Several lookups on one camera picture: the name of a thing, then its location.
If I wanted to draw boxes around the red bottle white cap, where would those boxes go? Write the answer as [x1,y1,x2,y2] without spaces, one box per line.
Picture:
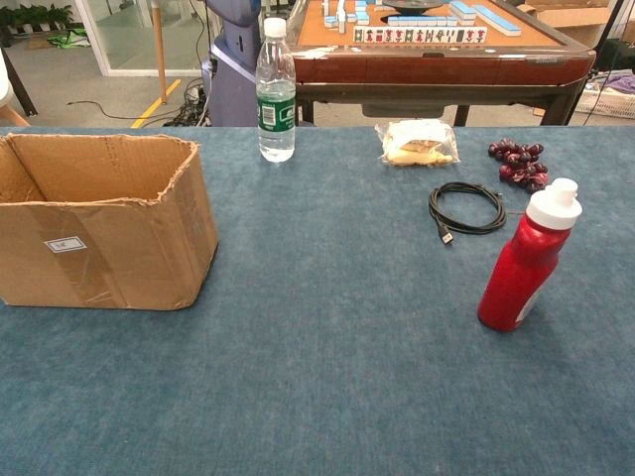
[476,177,583,333]

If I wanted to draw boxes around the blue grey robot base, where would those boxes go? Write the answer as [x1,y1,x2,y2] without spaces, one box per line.
[200,0,264,128]

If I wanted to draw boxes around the clear water bottle green label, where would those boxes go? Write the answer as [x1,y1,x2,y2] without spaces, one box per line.
[255,17,298,164]

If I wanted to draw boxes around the blue felt table mat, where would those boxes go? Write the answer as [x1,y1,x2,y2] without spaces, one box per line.
[0,126,635,476]

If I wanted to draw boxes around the bread in clear plastic bag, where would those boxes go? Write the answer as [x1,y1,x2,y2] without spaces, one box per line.
[374,118,460,169]

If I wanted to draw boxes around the brown wooden mahjong table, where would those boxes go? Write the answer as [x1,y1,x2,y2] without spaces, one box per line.
[287,0,596,128]

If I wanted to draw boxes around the bunch of dark red grapes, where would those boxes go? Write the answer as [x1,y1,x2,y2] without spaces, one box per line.
[487,138,551,194]

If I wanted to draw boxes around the row of printed mahjong tiles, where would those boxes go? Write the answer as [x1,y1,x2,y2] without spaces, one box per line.
[352,25,488,45]

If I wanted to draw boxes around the light wooden pole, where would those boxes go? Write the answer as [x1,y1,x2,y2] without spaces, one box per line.
[151,0,169,105]

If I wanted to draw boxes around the green fabric item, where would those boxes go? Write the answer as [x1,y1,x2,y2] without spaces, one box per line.
[47,28,93,50]

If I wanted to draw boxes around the white plastic basket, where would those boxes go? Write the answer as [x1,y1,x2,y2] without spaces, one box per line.
[574,81,635,119]

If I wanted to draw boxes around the purple cloth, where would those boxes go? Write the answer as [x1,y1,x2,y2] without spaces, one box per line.
[602,73,635,95]

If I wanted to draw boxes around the white chair wooden legs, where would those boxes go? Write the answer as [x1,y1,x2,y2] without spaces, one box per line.
[0,49,31,128]

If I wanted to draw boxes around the green potted plants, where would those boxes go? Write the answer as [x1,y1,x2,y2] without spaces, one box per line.
[0,3,75,34]

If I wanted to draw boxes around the coiled black usb cable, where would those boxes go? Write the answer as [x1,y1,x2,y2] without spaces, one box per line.
[428,181,508,247]

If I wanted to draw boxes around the tangled black floor cables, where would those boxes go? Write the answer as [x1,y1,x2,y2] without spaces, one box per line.
[163,78,207,128]

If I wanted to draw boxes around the blue mahjong tile wall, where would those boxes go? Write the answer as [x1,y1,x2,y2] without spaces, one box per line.
[473,3,523,37]
[387,15,460,28]

